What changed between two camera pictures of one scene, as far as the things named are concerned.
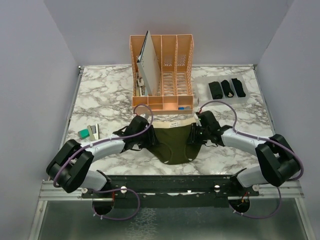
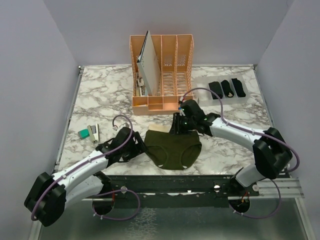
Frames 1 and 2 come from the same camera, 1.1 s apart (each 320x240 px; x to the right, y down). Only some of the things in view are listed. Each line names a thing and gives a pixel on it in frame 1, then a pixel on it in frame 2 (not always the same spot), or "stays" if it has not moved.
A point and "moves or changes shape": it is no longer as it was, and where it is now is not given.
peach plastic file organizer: (173, 55) stays
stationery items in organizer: (141, 91) stays
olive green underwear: (173, 139) moves or changes shape
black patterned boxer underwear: (216, 90) stays
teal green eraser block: (83, 134) stays
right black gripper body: (199, 135) → (182, 124)
